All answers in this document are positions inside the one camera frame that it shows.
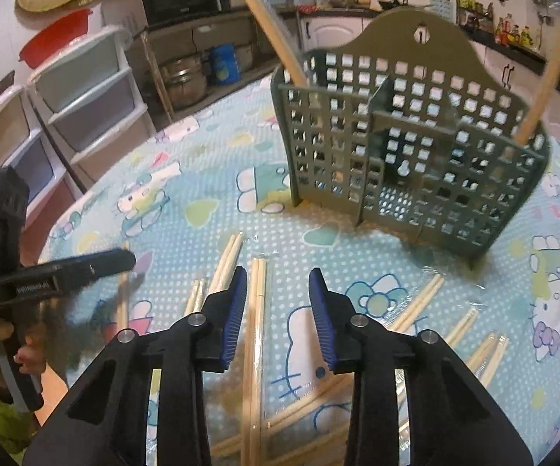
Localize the green plastic utensil holder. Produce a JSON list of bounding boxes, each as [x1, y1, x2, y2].
[[270, 10, 550, 258]]

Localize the pile of wooden chopsticks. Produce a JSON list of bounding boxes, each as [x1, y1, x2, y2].
[[115, 233, 511, 466]]

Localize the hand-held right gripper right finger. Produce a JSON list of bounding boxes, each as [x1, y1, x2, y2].
[[309, 268, 533, 466]]

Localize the dark kitchen counter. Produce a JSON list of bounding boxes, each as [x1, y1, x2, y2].
[[299, 2, 560, 76]]

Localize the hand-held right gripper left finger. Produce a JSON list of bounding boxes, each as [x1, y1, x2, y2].
[[22, 266, 248, 466]]

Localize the white drawer unit beige drawers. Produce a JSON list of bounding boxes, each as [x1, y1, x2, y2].
[[0, 85, 84, 248]]

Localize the wooden chopstick pair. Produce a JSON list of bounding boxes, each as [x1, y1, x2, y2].
[[237, 0, 310, 85], [515, 24, 560, 146]]

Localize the white kitchen cabinets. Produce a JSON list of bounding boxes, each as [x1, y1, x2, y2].
[[299, 10, 560, 122]]

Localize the red plastic basin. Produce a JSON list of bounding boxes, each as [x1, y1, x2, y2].
[[19, 9, 92, 67]]

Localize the white drawer unit grey drawers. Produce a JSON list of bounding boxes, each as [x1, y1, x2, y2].
[[27, 26, 157, 176]]

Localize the cartoon printed tablecloth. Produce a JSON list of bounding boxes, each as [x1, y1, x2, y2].
[[37, 70, 560, 466]]

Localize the steel cooking pot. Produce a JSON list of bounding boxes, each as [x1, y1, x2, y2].
[[160, 56, 209, 109]]

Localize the row of seasoning bottles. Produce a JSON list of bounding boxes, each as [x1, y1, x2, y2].
[[456, 0, 539, 48]]

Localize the wooden storage rack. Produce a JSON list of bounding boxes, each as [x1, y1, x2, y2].
[[140, 9, 281, 123]]

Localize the blue plastic container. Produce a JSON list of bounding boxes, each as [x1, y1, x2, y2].
[[209, 43, 242, 84]]

